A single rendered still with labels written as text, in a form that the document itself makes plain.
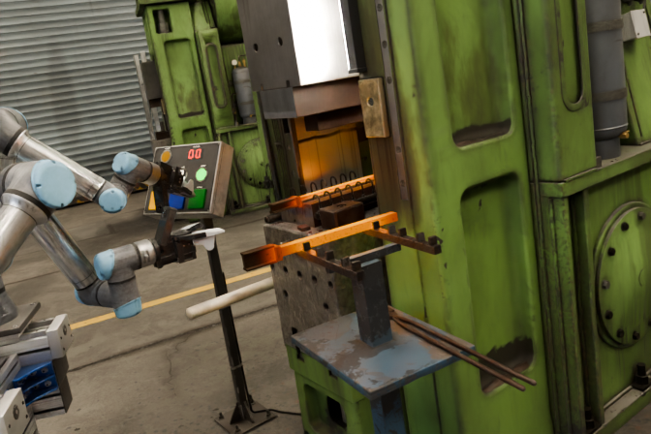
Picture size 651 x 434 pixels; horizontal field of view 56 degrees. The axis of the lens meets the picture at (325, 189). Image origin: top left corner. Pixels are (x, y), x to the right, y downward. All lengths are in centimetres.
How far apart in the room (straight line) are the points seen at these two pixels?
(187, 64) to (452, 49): 510
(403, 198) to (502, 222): 38
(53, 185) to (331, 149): 110
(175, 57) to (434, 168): 525
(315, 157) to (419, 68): 72
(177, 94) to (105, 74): 314
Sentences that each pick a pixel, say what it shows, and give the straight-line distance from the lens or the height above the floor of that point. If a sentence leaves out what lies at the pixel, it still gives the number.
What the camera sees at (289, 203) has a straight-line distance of 199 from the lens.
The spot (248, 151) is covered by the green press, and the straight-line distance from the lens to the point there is 672.
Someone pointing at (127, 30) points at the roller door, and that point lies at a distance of 985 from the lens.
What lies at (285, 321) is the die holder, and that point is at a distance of 221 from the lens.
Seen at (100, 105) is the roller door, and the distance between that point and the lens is 973.
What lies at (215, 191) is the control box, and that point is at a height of 103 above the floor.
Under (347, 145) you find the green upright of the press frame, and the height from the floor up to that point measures 110.
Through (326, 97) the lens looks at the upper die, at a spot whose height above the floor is 131.
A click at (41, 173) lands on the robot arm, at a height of 127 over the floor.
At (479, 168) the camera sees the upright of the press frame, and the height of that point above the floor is 105.
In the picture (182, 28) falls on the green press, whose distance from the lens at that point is 674.
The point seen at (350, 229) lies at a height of 99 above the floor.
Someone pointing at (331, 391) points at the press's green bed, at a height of 36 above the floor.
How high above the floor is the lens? 141
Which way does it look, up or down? 11 degrees down
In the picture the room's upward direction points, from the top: 9 degrees counter-clockwise
